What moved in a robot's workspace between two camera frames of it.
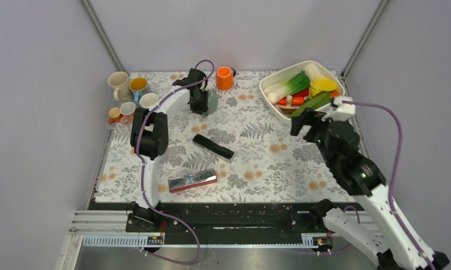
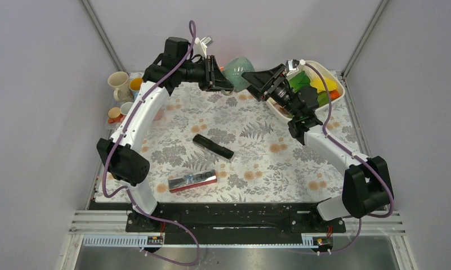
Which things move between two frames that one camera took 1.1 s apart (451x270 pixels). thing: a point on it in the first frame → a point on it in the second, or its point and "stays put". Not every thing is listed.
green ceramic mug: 212,102 → 233,70
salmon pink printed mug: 127,110 stays put
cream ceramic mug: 120,81 stays put
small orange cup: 114,115 stays put
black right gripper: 308,117 → 263,84
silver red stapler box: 192,179 stays put
